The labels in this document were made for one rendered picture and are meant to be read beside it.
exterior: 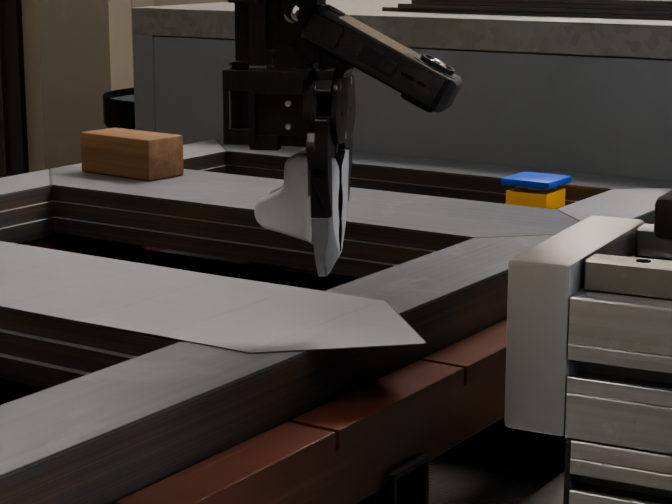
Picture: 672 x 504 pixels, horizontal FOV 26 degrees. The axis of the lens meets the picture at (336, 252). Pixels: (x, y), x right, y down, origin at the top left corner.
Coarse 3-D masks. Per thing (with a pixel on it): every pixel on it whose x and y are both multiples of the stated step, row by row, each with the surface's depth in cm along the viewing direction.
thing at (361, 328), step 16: (384, 304) 114; (336, 320) 110; (352, 320) 110; (368, 320) 110; (384, 320) 110; (400, 320) 110; (304, 336) 105; (320, 336) 105; (336, 336) 105; (352, 336) 105; (368, 336) 105; (384, 336) 105; (256, 352) 101; (272, 352) 101
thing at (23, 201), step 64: (64, 192) 170; (448, 192) 179; (576, 192) 171; (256, 256) 154; (384, 256) 146; (0, 320) 115; (64, 320) 111; (448, 320) 119; (256, 384) 97; (320, 384) 104; (128, 448) 87; (192, 448) 92
